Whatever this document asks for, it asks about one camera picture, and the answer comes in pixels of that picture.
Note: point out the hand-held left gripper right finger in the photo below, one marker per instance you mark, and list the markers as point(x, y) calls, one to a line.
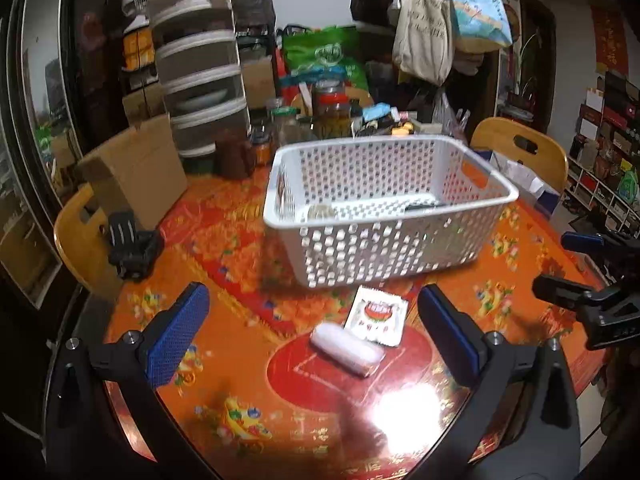
point(445, 332)

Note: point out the dark brown jar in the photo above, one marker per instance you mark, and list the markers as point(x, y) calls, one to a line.
point(234, 157)

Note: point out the blue printed tote bag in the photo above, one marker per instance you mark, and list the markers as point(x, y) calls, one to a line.
point(477, 15)

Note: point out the glass jar green lid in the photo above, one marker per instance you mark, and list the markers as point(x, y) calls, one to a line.
point(286, 130)

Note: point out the brown cardboard box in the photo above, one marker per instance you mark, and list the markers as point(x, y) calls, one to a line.
point(135, 175)

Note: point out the beige canvas tote bag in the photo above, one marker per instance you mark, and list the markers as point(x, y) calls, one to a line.
point(422, 35)

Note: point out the red printed tablecloth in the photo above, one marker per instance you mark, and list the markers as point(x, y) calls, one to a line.
point(250, 385)

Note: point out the green shopping bag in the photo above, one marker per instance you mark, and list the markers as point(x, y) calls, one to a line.
point(325, 55)

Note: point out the stacked round food containers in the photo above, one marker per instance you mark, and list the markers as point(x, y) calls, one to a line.
point(200, 60)

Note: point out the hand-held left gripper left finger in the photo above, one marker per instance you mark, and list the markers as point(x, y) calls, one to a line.
point(177, 332)

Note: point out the small cardboard box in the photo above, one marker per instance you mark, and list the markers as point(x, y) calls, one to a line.
point(257, 82)

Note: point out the small blue packet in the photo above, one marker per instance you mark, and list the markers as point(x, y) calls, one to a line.
point(376, 112)

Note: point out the clear tissue pack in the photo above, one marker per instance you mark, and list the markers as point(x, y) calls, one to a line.
point(347, 350)

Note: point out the white red sachet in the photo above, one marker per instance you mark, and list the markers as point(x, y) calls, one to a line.
point(375, 315)

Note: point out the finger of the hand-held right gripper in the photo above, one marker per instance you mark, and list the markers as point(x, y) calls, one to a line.
point(580, 240)
point(560, 290)

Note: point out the black glass door cabinet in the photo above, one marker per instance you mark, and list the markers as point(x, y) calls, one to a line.
point(35, 135)

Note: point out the clear plastic bag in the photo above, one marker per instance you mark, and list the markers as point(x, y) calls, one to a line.
point(447, 117)

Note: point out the blue paper bag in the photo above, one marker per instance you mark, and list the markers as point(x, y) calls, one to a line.
point(525, 180)

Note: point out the white cubby shelf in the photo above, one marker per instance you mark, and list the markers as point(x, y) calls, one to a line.
point(605, 160)

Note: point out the orange box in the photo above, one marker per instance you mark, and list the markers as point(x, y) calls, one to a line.
point(137, 50)

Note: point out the red wall banner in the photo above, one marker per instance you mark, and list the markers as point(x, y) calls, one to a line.
point(610, 40)

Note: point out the black phone stand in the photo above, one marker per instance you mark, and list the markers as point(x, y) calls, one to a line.
point(132, 250)

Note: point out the wooden chair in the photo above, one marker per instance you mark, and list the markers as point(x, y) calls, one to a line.
point(505, 135)
point(80, 245)

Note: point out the glass jar red lid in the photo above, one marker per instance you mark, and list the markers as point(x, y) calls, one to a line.
point(332, 115)

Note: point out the white perforated plastic basket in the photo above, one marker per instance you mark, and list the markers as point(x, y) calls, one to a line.
point(380, 245)

